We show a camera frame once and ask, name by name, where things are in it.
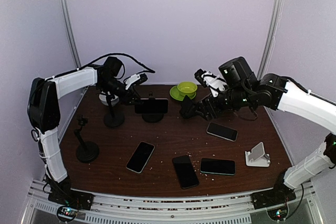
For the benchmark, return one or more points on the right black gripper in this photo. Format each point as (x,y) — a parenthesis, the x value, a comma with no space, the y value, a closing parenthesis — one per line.
(205,104)

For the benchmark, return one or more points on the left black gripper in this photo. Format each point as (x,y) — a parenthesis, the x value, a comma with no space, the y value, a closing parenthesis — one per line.
(129,95)

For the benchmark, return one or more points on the black phone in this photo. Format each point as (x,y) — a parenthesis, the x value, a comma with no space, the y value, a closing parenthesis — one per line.
(185,172)
(139,109)

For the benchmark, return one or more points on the silver phone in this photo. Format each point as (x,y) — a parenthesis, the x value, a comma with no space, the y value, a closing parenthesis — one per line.
(221,131)

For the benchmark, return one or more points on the short round black stand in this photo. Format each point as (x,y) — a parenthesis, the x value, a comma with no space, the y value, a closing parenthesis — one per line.
(152,117)

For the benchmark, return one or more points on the tall black phone stand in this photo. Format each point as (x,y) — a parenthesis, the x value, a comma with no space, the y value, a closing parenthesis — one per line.
(113,119)

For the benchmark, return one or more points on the blue phone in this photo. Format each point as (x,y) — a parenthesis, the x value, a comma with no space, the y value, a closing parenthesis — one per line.
(218,166)

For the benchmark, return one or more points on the white-edged phone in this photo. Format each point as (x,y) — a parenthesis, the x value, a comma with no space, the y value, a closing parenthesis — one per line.
(140,157)

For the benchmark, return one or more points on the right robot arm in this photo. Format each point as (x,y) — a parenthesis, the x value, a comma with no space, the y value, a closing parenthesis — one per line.
(238,87)

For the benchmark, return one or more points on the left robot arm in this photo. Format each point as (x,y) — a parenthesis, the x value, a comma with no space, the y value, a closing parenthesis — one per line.
(44,112)

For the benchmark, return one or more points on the black folding phone stand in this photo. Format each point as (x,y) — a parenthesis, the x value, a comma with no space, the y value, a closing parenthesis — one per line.
(186,110)

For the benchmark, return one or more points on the white phone stand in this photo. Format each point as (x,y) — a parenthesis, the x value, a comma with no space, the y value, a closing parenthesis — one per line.
(257,157)

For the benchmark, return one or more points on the green bowl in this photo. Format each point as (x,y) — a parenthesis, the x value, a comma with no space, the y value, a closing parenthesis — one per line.
(187,87)

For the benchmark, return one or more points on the white bowl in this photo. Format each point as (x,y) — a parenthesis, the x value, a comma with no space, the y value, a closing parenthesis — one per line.
(103,99)

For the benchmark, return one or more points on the green plate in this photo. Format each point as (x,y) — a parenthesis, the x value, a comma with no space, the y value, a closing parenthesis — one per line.
(178,95)

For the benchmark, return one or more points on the right circuit board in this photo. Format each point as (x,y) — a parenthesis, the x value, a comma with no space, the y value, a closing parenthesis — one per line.
(278,214)

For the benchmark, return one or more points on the circuit board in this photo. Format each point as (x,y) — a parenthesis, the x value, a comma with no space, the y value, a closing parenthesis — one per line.
(66,214)
(278,214)

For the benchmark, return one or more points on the left circuit board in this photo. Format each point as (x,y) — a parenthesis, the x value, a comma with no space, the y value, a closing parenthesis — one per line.
(66,214)

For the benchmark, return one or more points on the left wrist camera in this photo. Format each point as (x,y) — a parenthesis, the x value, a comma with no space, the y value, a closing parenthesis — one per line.
(135,79)

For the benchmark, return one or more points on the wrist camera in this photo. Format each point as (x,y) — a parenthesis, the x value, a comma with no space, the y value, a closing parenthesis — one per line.
(207,79)
(135,79)

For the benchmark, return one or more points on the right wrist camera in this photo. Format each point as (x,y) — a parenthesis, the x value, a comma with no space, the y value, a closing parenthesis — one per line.
(207,79)

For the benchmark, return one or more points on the front aluminium rail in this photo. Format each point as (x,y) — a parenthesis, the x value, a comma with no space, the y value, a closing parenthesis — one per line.
(228,208)

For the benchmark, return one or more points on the left aluminium frame post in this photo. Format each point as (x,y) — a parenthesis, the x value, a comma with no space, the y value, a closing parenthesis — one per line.
(70,33)

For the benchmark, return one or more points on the aluminium frame post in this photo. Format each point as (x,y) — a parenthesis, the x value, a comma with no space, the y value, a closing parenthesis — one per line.
(271,38)
(70,33)

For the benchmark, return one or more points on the right aluminium frame post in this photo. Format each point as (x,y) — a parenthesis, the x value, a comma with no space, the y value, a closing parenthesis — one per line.
(271,38)

